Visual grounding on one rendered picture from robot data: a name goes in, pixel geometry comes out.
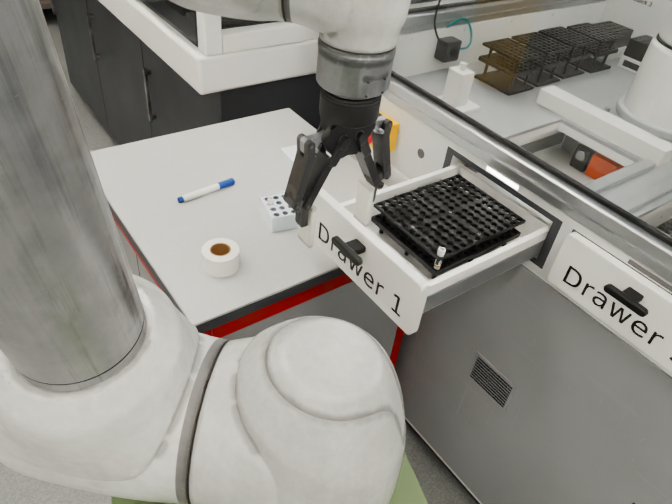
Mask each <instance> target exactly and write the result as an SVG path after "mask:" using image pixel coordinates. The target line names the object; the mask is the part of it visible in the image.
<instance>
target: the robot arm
mask: <svg viewBox="0 0 672 504"><path fill-rule="evenodd" d="M169 1H171V2H173V3H175V4H177V5H179V6H182V7H184V8H186V9H190V10H193V11H197V12H202V13H206V14H212V15H217V16H222V17H228V18H235V19H242V20H252V21H281V22H289V23H295V24H298V25H301V26H304V27H307V28H310V29H312V30H314V31H317V32H319V38H318V55H317V67H316V80H317V82H318V84H319V85H320V86H321V90H320V101H319V114H320V120H321V122H320V125H319V127H318V129H317V132H316V133H314V134H311V135H309V136H306V135H304V134H303V133H300V134H299V135H298V136H297V139H296V140H297V152H296V155H295V159H294V162H293V166H292V169H291V173H290V176H289V179H288V183H287V186H286V190H285V193H284V197H283V200H284V201H285V202H286V203H287V204H288V205H289V206H290V207H291V208H292V209H293V210H295V211H296V215H295V221H296V223H297V224H298V225H299V227H298V238H299V239H300V240H301V241H302V242H303V243H304V244H305V245H306V246H307V247H308V248H312V247H313V240H314V230H315V219H316V209H317V208H316V207H315V206H314V205H313V203H314V201H315V199H316V197H317V195H318V194H319V192H320V190H321V188H322V186H323V184H324V182H325V181H326V179H327V177H328V175H329V173H330V171H331V169H332V168H333V167H336V166H337V164H338V162H339V161H340V159H341V158H344V157H345V156H347V155H354V154H355V156H356V158H357V161H358V163H359V166H360V168H361V171H362V173H363V176H364V178H365V179H366V180H365V179H364V178H360V179H359V183H358V189H357V196H356V203H355V209H354V216H353V217H354V218H355V219H357V220H358V221H359V222H360V223H361V224H362V225H363V226H364V227H366V226H368V225H369V219H370V213H371V207H372V202H374V201H375V198H376V192H377V188H378V189H382V188H383V186H384V183H383V182H382V181H381V180H383V179H386V180H387V179H389V178H390V176H391V158H390V132H391V128H392V125H393V122H392V121H391V120H390V119H388V118H387V117H385V116H384V115H382V114H381V113H379V110H380V103H381V97H382V94H383V93H385V92H386V91H387V90H388V88H389V85H390V79H391V73H392V67H393V61H394V56H395V54H396V44H397V40H398V36H399V34H400V31H401V29H402V27H403V25H404V23H405V21H406V18H407V15H408V11H409V8H410V3H411V0H169ZM371 133H372V145H373V158H372V155H371V152H372V151H371V148H370V146H369V143H368V138H369V136H370V135H371ZM326 151H327V152H328V153H329V154H331V155H332V156H331V157H330V156H329V155H327V154H326ZM315 155H316V157H315ZM373 159H374V161H373ZM404 448H405V413H404V402H403V396H402V391H401V387H400V383H399V380H398V377H397V374H396V371H395V369H394V366H393V364H392V362H391V360H390V358H389V356H388V355H387V353H386V351H385V350H384V348H383V347H382V346H381V345H380V343H379V342H378V341H377V340H376V339H375V338H374V337H372V336H371V335H370V334H369V333H367V332H366V331H364V330H363V329H361V328H360V327H358V326H356V325H354V324H351V323H349V322H346V321H343V320H340V319H336V318H332V317H325V316H305V317H299V318H295V319H291V320H287V321H284V322H281V323H278V324H276V325H273V326H271V327H269V328H267V329H265V330H263V331H262V332H260V333H259V334H258V335H256V336H255V337H249V338H243V339H236V340H227V339H222V338H217V337H213V336H209V335H206V334H202V333H199V332H198V330H197V328H196V327H195V326H194V325H193V324H192V323H191V322H190V321H189V320H188V319H187V318H186V317H185V316H184V315H183V314H182V313H181V312H180V311H179V310H178V309H177V308H176V307H175V306H174V305H173V303H172V302H171V300H170V299H169V297H168V296H167V295H166V294H165V293H164V292H163V291H162V290H161V289H160V288H159V287H157V286H156V285H154V284H153V283H151V282H150V281H148V280H146V279H144V278H142V277H139V276H136V275H133V274H132V272H131V269H130V266H129V263H128V260H127V257H126V254H125V251H124V249H123V246H122V243H121V240H120V237H119V234H118V231H117V228H116V225H115V222H114V219H113V216H112V213H111V210H110V207H109V205H108V202H107V199H106V196H105V193H104V190H103V187H102V184H101V181H100V178H99V175H98V172H97V169H96V166H95V163H94V161H93V158H92V155H91V152H90V149H89V146H88V143H87V140H86V137H85V134H84V131H83V128H82V125H81V122H80V119H79V117H78V114H77V111H76V108H75V105H74V102H73V99H72V96H71V93H70V90H69V87H68V84H67V81H66V78H65V75H64V73H63V70H62V67H61V64H60V61H59V58H58V55H57V52H56V49H55V46H54V43H53V40H52V37H51V34H50V31H49V29H48V26H47V23H46V20H45V17H44V14H43V11H42V8H41V5H40V2H39V0H0V462H1V463H2V464H3V465H5V466H6V467H8V468H9V469H11V470H13V471H15V472H17V473H20V474H22V475H25V476H28V477H31V478H35V479H38V480H41V481H45V482H49V483H53V484H57V485H61V486H65V487H69V488H73V489H78V490H82V491H87V492H92V493H96V494H102V495H108V496H113V497H119V498H125V499H133V500H141V501H148V502H161V503H174V504H389V502H390V499H391V497H392V494H393V492H394V489H395V486H396V482H397V479H398V475H399V472H400V468H401V464H402V459H403V454H404Z"/></svg>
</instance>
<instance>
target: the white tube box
mask: <svg viewBox="0 0 672 504"><path fill-rule="evenodd" d="M284 193H285V191H283V192H277V193H271V194H265V195H259V211H260V213H261V215H262V217H263V219H264V220H265V222H266V224H267V226H268V227H269V229H270V231H271V233H274V232H279V231H284V230H289V229H294V228H298V227H299V225H298V224H297V223H296V221H295V215H296V211H295V210H293V209H292V208H291V207H290V206H289V205H288V204H287V203H285V201H284V200H283V197H284ZM268 197H272V198H273V206H268V203H267V199H268Z"/></svg>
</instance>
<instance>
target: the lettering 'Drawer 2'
mask: <svg viewBox="0 0 672 504"><path fill-rule="evenodd" d="M571 269H572V270H574V271H575V272H576V273H577V274H578V276H579V281H578V283H577V284H575V285H572V284H570V283H569V282H567V281H566V279H567V277H568V275H569V273H570V271H571ZM563 281H564V282H565V283H567V284H568V285H570V286H571V287H578V286H579V285H580V284H581V281H582V276H581V274H580V273H579V272H578V271H577V270H576V269H575V268H573V267H572V266H569V268H568V270H567V272H566V275H565V277H564V279H563ZM589 287H590V288H592V289H593V290H594V289H595V288H594V287H593V286H589V284H588V283H586V285H585V287H584V289H583V291H582V293H581V294H582V295H584V293H585V291H586V289H587V288H589ZM597 293H599V294H601V295H602V296H603V297H604V300H602V299H601V298H599V297H597V296H594V297H593V298H592V302H593V303H594V304H595V305H596V306H598V307H600V306H601V307H600V308H601V309H603V308H604V306H605V304H606V302H607V297H606V296H605V295H604V294H603V293H601V292H599V291H598V292H597ZM595 299H599V300H601V301H602V302H603V303H602V304H601V305H598V304H597V303H596V302H595ZM614 307H615V302H613V303H612V308H611V313H610V316H611V317H614V316H615V315H616V314H617V313H619V312H620V311H621V314H620V318H619V322H620V323H621V324H622V323H623V322H624V321H626V320H627V319H628V318H629V317H631V316H632V314H629V315H627V316H626V317H625V318H624V319H622V316H623V312H624V309H623V308H622V307H621V308H620V309H618V310H617V311H616V312H615V313H614V314H613V312H614ZM636 323H641V324H642V325H644V327H645V330H643V329H642V328H640V327H639V326H637V325H636ZM634 326H635V327H637V328H638V329H640V330H641V331H642V332H644V333H645V334H646V333H647V331H648V328H647V326H646V324H645V323H643V322H642V321H639V320H637V321H634V322H633V323H632V325H631V329H632V331H633V333H634V334H635V335H637V336H638V337H640V338H643V336H641V335H639V334H638V333H636V332H635V330H634ZM657 336H658V337H660V338H662V339H664V337H663V336H661V335H657V332H654V333H653V335H652V336H651V338H650V339H649V341H648V342H647V343H648V344H650V343H651V342H652V341H653V339H654V338H655V337H657Z"/></svg>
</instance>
